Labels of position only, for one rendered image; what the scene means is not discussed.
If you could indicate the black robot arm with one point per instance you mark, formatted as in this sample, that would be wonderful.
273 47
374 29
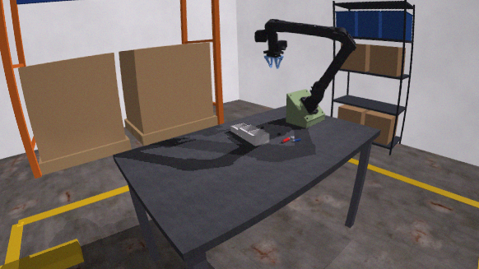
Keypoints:
340 34

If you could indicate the white bin rack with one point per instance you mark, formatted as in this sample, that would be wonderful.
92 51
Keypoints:
250 133

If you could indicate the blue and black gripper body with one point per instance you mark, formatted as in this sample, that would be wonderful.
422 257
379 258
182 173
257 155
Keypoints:
272 51

